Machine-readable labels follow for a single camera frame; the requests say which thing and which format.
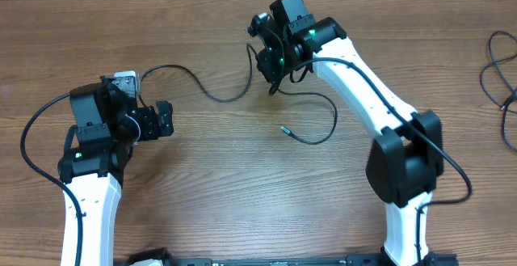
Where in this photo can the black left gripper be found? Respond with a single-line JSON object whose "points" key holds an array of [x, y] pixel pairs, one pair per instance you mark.
{"points": [[151, 129]]}

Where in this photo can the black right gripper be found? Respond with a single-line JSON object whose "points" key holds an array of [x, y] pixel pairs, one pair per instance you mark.
{"points": [[266, 63]]}

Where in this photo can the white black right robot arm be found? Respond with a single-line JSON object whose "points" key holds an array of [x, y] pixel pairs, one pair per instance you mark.
{"points": [[404, 160]]}

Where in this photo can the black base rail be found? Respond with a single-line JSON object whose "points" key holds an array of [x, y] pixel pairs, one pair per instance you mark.
{"points": [[161, 256]]}

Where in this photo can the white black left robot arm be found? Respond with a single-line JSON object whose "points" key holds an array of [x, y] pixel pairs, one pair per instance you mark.
{"points": [[97, 149]]}

